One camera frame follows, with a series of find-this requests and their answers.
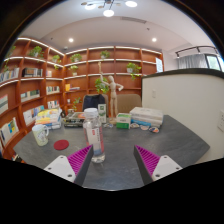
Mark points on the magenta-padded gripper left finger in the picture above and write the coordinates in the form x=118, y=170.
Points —
x=61, y=166

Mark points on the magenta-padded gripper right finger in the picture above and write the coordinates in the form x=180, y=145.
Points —
x=165, y=166

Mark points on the clear plastic water bottle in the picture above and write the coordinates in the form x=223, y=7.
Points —
x=94, y=133

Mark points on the flat round red coaster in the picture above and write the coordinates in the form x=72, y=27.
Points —
x=61, y=145

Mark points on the yellow striped white mug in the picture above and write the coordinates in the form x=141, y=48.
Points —
x=40, y=136

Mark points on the small round sticker badge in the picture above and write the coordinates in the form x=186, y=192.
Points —
x=134, y=125
x=144, y=127
x=154, y=129
x=108, y=125

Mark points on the stack of dark books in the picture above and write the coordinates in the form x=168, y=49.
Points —
x=74, y=120

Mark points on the stack of colourful books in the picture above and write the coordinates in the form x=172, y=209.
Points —
x=48, y=119

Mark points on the white partition with dark top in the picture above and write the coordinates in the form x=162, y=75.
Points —
x=183, y=110

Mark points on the green white small box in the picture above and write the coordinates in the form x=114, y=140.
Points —
x=123, y=121

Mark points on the tall green white carton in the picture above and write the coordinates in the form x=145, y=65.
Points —
x=102, y=113

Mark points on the tan upholstered chair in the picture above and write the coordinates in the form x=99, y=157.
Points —
x=130, y=102

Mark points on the dark office chair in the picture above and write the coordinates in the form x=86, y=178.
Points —
x=93, y=101

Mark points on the wooden artist mannequin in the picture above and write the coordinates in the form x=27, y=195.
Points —
x=113, y=93

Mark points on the grey window curtain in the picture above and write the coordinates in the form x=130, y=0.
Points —
x=192, y=61

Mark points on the black ceiling track light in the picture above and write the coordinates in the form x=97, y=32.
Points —
x=196, y=48

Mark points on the round recessed ceiling light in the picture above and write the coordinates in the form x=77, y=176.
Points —
x=154, y=39
x=70, y=40

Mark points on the ceiling air vent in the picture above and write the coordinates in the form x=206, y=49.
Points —
x=133, y=20

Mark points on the branched ceiling lamp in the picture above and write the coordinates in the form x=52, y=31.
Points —
x=108, y=12

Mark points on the wooden wall shelf unit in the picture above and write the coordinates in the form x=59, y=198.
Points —
x=33, y=86

